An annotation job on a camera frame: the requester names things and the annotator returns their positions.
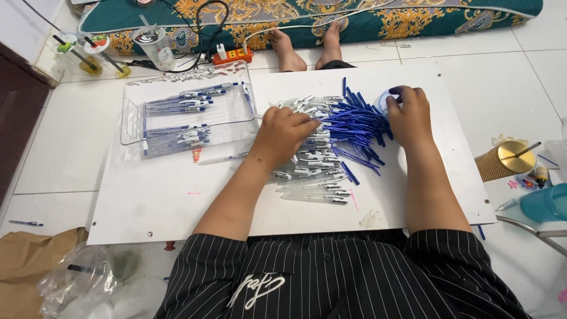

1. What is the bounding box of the black cable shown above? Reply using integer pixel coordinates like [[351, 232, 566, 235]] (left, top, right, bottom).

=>
[[133, 0, 230, 74]]

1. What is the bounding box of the clear plastic bag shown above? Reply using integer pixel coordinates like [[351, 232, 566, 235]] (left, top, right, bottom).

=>
[[38, 241, 167, 319]]

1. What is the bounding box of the person's left foot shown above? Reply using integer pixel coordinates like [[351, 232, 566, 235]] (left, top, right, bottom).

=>
[[269, 29, 307, 73]]

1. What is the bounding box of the dark brown cabinet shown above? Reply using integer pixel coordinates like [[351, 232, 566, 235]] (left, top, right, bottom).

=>
[[0, 42, 58, 207]]

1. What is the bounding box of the black pinstriped shirt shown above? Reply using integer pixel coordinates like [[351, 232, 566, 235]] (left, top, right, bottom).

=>
[[153, 228, 532, 319]]

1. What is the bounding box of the woven tumbler with gold lid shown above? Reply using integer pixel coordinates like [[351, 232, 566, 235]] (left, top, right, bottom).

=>
[[475, 141, 542, 183]]

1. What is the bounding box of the teal plastic cup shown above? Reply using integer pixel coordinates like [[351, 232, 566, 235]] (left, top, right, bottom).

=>
[[519, 183, 567, 223]]

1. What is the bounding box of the clear plastic container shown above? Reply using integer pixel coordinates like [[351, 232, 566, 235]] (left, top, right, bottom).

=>
[[544, 117, 567, 172]]

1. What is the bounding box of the white cable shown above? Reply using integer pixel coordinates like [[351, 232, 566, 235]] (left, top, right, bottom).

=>
[[242, 0, 397, 46]]

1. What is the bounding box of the clear cup with red lid sticker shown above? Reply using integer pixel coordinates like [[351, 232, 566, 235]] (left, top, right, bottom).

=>
[[84, 35, 132, 79]]

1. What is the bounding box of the clear plastic tray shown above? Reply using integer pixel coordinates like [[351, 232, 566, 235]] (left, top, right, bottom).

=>
[[120, 61, 260, 158]]

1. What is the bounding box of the row of assembled blue pens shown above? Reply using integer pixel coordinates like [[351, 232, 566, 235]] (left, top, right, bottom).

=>
[[142, 81, 256, 157]]

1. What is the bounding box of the clear cup with green lid sticker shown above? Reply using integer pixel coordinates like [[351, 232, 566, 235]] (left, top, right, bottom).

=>
[[53, 33, 104, 76]]

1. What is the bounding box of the person's left hand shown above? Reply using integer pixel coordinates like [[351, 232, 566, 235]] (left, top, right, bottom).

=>
[[252, 106, 322, 172]]

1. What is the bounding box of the metal rod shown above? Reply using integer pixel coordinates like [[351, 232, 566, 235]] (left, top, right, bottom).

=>
[[496, 215, 567, 258]]

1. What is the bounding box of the single clear pen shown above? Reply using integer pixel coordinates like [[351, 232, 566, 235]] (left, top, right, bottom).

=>
[[198, 152, 250, 166]]

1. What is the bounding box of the white plastic cup with straw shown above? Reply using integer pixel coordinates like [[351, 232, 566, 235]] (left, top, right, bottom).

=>
[[132, 14, 177, 72]]

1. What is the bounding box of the pile of blue ink refills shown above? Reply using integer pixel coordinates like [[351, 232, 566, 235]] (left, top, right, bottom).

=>
[[327, 77, 395, 186]]

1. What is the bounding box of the teal floral mattress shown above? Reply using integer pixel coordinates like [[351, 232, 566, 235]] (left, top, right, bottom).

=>
[[80, 0, 545, 56]]

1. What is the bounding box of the pile of clear pen barrels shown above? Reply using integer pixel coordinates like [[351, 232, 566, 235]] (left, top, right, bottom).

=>
[[267, 94, 355, 205]]

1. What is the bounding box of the brown paper bag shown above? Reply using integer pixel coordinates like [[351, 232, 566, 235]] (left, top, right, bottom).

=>
[[0, 227, 89, 319]]

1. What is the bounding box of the person's right hand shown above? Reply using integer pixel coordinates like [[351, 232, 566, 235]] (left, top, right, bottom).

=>
[[385, 85, 433, 149]]

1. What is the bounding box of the person's foot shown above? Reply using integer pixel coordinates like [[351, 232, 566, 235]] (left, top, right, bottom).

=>
[[269, 29, 307, 73], [315, 21, 344, 71]]

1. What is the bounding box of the orange power strip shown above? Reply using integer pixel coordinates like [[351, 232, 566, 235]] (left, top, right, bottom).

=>
[[212, 46, 254, 66]]

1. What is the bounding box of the person's right foot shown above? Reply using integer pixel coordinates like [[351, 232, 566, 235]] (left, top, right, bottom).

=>
[[315, 21, 344, 71]]

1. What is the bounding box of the white work board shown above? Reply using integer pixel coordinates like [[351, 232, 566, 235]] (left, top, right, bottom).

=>
[[86, 66, 498, 245]]

